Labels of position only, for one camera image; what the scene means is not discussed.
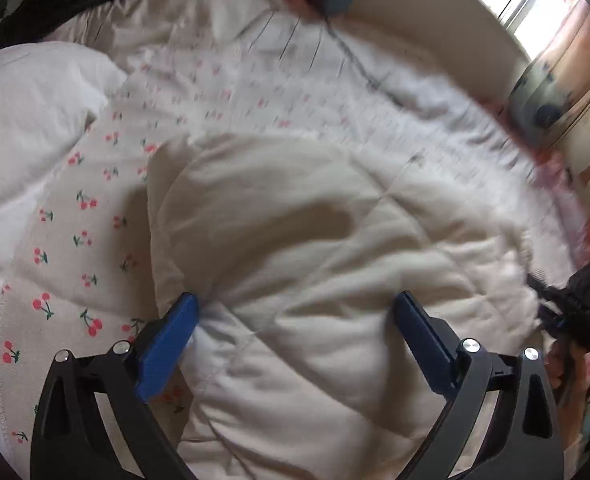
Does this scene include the cherry print quilt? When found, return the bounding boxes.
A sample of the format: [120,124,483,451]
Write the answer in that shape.
[0,0,590,471]

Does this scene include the grey-blue bundle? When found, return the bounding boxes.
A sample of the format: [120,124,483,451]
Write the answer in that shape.
[507,60,576,146]

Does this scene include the dark cloth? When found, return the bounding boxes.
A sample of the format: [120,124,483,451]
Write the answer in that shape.
[0,0,256,56]

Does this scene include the beige bed headboard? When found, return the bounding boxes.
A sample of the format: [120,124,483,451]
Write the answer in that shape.
[347,0,533,121]

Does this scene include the pink floral bed sheet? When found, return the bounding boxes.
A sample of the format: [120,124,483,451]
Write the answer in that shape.
[475,95,590,271]

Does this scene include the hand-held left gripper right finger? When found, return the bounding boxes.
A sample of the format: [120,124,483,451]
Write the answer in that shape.
[392,290,562,480]

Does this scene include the white pillow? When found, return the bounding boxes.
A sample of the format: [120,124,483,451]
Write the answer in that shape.
[0,42,128,421]

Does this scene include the cream quilted cloth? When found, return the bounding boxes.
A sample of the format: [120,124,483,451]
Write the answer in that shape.
[145,132,543,480]

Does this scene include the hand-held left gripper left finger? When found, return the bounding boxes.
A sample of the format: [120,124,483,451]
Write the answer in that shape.
[29,291,201,480]

